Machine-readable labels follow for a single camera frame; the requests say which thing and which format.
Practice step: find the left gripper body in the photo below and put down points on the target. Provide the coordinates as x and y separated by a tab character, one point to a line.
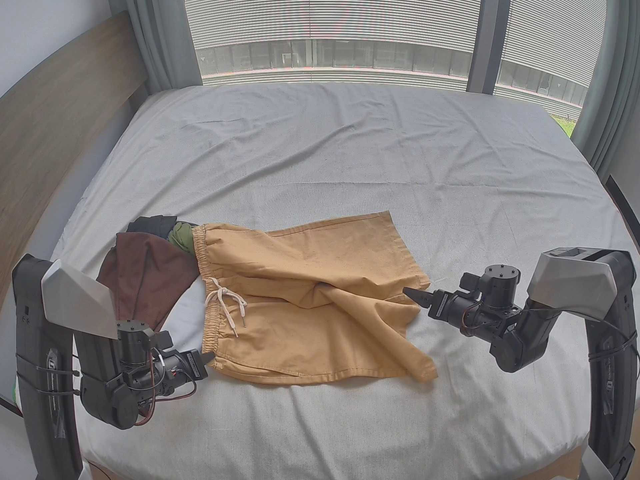
187	365

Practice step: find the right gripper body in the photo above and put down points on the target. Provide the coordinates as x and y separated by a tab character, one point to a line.
455	308

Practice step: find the tan shorts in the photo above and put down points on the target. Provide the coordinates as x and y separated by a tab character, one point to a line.
300	318

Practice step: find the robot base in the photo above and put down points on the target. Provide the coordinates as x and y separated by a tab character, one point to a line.
597	468

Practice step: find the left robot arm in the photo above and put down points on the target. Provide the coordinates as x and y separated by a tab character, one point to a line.
75	303

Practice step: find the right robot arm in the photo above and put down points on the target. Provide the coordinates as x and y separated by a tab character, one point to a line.
570	288

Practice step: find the pale blue garment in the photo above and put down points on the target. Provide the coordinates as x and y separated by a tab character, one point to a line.
187	313

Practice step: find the brown garment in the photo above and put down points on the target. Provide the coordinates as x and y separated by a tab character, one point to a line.
145	278

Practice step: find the green garment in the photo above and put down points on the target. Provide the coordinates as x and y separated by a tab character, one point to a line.
181	240

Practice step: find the black garment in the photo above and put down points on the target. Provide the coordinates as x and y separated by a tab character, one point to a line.
150	225

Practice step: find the bed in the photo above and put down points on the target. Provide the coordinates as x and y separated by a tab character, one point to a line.
375	133

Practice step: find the blue-green curtain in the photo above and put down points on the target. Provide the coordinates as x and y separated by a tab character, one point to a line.
160	28
610	93

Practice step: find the window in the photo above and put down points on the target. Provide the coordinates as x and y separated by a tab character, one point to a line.
350	18

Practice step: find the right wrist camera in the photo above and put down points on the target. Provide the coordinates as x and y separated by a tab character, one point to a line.
471	282

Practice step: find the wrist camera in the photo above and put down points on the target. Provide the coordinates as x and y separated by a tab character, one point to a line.
161	340
471	282

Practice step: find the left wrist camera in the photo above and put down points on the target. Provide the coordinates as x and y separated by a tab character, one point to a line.
161	340

